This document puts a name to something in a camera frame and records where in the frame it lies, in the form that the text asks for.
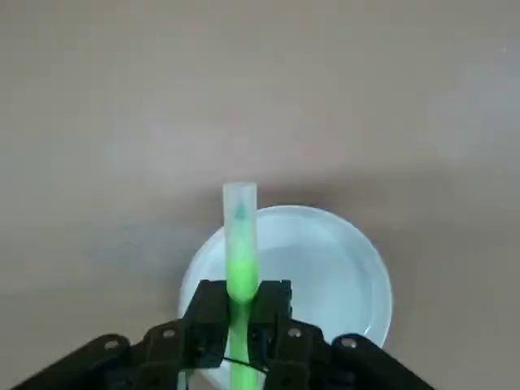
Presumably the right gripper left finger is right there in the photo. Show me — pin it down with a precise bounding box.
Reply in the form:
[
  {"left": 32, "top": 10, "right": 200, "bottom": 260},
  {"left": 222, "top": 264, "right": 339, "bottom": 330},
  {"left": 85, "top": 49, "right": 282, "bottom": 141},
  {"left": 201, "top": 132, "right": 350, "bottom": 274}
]
[{"left": 0, "top": 279, "right": 231, "bottom": 390}]

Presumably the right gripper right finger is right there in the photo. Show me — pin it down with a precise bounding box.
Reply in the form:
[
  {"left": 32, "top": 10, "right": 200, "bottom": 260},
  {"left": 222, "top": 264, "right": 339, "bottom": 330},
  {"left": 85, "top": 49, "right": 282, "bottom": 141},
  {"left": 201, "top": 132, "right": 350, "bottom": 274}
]
[{"left": 246, "top": 279, "right": 436, "bottom": 390}]

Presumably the green marker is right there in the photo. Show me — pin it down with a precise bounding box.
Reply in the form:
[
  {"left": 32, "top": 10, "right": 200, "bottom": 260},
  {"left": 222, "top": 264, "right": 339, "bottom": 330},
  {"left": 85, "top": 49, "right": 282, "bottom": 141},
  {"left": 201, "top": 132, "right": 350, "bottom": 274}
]
[{"left": 222, "top": 182, "right": 260, "bottom": 390}]

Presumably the blue plate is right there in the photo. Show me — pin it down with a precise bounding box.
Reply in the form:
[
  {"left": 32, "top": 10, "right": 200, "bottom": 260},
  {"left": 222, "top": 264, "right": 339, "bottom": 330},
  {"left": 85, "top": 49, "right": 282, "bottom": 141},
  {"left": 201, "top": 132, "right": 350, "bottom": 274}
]
[{"left": 180, "top": 205, "right": 393, "bottom": 390}]

